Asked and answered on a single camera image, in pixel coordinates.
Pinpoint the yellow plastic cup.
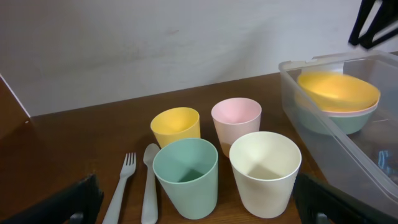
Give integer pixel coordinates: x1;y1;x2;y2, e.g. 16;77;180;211
150;107;201;148

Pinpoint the green plastic bowl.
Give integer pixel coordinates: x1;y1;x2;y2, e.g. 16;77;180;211
297;105;376;134

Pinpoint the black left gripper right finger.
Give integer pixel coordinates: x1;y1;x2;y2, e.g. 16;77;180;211
293;174;397;224

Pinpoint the cream plastic cup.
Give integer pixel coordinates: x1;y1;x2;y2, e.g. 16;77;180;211
229;131;302;218

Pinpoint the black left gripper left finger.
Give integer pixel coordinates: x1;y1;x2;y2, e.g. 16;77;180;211
2;174;104;224

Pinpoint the green plastic cup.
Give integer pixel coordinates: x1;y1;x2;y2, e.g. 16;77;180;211
152;138;219;220

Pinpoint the white plastic fork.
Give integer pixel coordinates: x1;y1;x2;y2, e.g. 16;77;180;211
102;152;136;224

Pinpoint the pink plastic cup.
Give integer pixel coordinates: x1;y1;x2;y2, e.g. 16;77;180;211
211;98;262;157

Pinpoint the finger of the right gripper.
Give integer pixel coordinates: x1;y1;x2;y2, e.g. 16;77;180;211
359;0;397;49
348;0;376;46

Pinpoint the pink plastic bowl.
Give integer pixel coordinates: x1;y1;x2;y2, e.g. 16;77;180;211
323;101;379;117

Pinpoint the white plastic spoon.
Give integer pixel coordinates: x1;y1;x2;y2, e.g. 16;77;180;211
141;143;160;224

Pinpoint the clear plastic container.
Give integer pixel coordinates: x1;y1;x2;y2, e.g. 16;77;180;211
279;50;397;217

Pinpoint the yellow plastic bowl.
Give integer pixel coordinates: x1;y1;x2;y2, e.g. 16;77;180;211
297;71;381;112

